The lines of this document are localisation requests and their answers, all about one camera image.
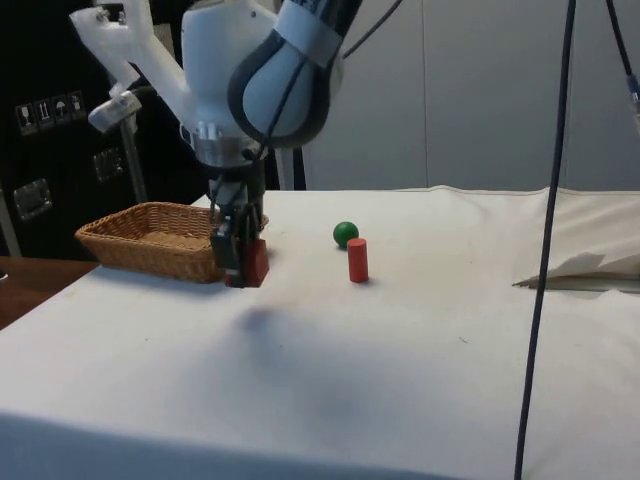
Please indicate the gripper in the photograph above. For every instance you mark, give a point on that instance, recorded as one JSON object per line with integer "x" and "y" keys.
{"x": 250, "y": 185}

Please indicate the dark red triangular block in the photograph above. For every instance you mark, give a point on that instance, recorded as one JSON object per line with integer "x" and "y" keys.
{"x": 257, "y": 265}

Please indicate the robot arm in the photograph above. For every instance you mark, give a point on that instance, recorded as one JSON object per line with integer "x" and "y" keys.
{"x": 215, "y": 60}

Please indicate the wicker basket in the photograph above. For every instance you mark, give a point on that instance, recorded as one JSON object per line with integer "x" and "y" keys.
{"x": 150, "y": 245}

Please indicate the red cylinder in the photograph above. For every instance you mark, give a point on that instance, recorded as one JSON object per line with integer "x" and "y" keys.
{"x": 358, "y": 261}

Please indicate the green ball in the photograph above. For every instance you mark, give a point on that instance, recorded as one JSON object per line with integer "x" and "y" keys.
{"x": 345, "y": 233}

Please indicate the silver metal pole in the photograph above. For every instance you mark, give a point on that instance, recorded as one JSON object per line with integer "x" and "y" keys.
{"x": 134, "y": 160}

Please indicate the black cabinet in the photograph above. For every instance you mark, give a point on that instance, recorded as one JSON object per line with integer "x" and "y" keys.
{"x": 55, "y": 165}

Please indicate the pale lockers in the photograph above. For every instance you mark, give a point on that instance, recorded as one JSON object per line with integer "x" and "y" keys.
{"x": 475, "y": 100}

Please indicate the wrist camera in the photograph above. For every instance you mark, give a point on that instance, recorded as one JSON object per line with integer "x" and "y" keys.
{"x": 114, "y": 112}

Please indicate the white camera bracket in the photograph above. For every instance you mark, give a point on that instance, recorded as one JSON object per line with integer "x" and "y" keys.
{"x": 145, "y": 65}

